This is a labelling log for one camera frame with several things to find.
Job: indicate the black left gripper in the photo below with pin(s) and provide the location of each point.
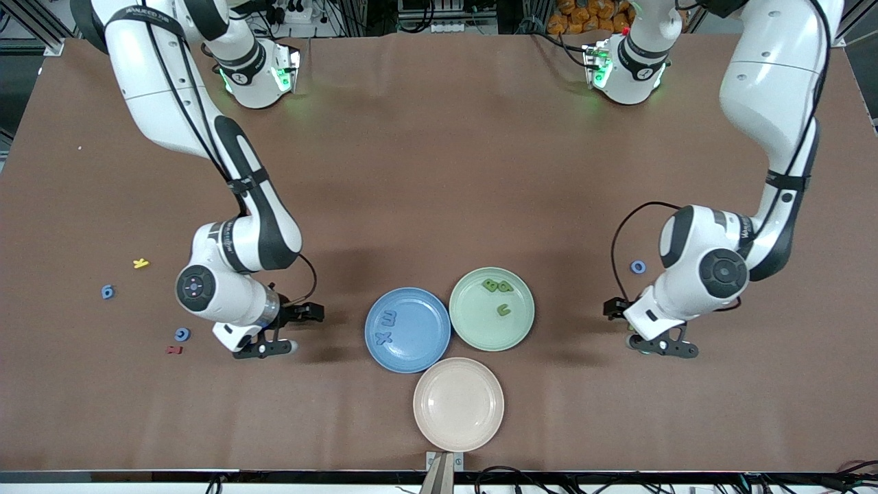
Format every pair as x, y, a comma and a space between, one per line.
612, 307

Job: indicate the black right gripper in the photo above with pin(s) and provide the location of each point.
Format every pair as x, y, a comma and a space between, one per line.
296, 313

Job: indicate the blue letter x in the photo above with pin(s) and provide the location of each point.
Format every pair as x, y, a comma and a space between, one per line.
385, 337

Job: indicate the blue letter E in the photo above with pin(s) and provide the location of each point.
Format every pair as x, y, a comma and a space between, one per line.
389, 318

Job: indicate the green small letter b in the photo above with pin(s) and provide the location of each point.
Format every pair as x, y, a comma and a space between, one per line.
506, 286

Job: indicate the green capital letter B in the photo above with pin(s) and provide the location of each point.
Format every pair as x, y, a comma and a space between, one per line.
490, 284

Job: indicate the blue letter G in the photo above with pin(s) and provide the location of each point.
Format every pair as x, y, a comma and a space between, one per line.
177, 334

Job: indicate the blue digit 6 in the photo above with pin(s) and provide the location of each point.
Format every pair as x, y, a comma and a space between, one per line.
107, 293

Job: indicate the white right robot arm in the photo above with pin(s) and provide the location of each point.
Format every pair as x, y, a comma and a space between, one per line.
233, 302

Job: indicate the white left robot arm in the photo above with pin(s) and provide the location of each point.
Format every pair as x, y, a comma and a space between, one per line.
686, 295

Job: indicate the blue letter O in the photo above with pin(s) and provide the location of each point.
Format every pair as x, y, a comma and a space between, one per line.
632, 267

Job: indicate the blue plate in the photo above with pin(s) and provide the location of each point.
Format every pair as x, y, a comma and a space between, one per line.
425, 357

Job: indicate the green plate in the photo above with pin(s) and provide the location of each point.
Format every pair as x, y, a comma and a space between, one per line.
473, 329

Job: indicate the beige plate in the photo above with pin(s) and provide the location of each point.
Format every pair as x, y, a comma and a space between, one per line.
458, 405

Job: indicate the brown table cover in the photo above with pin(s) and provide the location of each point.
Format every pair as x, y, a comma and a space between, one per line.
439, 171

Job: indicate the bag of oranges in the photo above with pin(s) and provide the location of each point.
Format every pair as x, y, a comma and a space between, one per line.
579, 14

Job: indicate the power strip with black plugs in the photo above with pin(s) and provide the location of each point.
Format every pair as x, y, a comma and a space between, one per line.
291, 12

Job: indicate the white power strip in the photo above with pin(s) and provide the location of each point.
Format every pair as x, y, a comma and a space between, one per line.
446, 27

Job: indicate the metal bracket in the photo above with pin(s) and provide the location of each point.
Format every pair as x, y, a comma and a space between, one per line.
444, 466

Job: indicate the aluminium frame profile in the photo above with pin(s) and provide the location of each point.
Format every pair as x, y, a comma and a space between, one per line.
861, 14
41, 31

